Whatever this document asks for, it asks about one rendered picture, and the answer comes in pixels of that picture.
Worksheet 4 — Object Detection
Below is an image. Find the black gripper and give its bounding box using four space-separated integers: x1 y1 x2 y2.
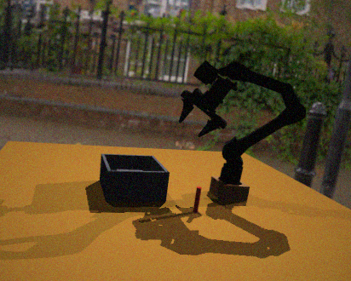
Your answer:
179 89 227 137

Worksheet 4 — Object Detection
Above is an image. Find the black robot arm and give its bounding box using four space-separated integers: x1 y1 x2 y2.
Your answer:
194 60 306 185

